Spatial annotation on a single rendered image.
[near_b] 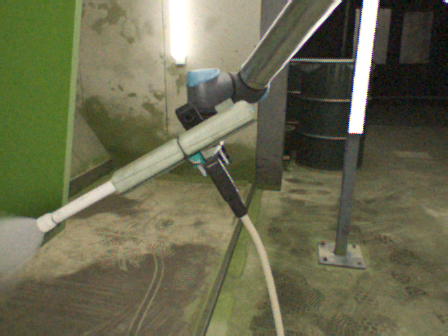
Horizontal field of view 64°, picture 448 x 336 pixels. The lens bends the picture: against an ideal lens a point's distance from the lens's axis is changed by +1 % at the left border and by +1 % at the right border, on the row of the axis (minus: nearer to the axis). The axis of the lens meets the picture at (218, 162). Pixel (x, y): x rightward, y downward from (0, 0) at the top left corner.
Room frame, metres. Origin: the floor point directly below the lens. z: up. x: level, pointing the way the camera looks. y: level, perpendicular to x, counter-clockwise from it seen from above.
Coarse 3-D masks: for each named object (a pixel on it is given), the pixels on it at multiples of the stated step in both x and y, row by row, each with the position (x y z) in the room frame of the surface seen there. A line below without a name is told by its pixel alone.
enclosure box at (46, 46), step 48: (0, 0) 0.92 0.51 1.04; (48, 0) 0.90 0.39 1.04; (0, 48) 0.93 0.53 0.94; (48, 48) 0.90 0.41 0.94; (0, 96) 0.93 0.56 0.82; (48, 96) 0.91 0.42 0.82; (0, 144) 0.94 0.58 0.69; (48, 144) 0.91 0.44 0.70; (0, 192) 0.94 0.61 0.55; (48, 192) 0.91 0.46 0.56; (48, 240) 0.83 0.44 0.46
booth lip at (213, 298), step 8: (248, 192) 2.23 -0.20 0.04; (248, 200) 2.09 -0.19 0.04; (240, 224) 1.76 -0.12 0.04; (232, 240) 1.58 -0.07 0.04; (232, 248) 1.51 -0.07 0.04; (224, 256) 1.44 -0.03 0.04; (224, 264) 1.37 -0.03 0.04; (224, 272) 1.32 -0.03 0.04; (216, 280) 1.26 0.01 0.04; (216, 288) 1.20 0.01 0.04; (216, 296) 1.16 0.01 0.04; (208, 304) 1.11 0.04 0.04; (208, 312) 1.07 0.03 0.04; (200, 320) 1.03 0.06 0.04; (208, 320) 1.04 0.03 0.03; (200, 328) 0.99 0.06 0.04
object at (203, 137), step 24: (216, 120) 0.67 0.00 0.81; (240, 120) 0.67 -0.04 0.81; (168, 144) 0.67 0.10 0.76; (192, 144) 0.66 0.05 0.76; (144, 168) 0.66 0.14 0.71; (168, 168) 0.66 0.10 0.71; (216, 168) 0.68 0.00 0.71; (96, 192) 0.66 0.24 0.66; (48, 216) 0.66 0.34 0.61; (240, 216) 0.68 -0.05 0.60
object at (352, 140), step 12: (348, 144) 1.49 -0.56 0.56; (348, 156) 1.49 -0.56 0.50; (348, 168) 1.49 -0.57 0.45; (348, 180) 1.49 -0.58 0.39; (348, 192) 1.49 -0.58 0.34; (348, 204) 1.48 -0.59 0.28; (348, 216) 1.48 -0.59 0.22; (336, 228) 1.53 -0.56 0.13; (348, 228) 1.48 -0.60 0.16; (336, 240) 1.50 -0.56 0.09; (336, 252) 1.49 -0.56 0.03
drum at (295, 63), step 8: (296, 64) 3.40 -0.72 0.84; (288, 72) 3.44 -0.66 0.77; (296, 72) 3.40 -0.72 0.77; (288, 80) 3.44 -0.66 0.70; (296, 80) 3.40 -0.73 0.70; (288, 88) 3.44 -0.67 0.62; (296, 88) 3.40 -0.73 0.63; (288, 96) 3.43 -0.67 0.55; (296, 96) 3.39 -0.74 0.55; (288, 104) 3.43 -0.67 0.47; (296, 104) 3.39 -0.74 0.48; (288, 112) 3.43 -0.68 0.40; (296, 112) 3.39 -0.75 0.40; (288, 120) 3.42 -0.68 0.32; (296, 120) 3.39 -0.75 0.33; (296, 128) 3.39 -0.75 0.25; (296, 136) 3.38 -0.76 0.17; (296, 144) 3.38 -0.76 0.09
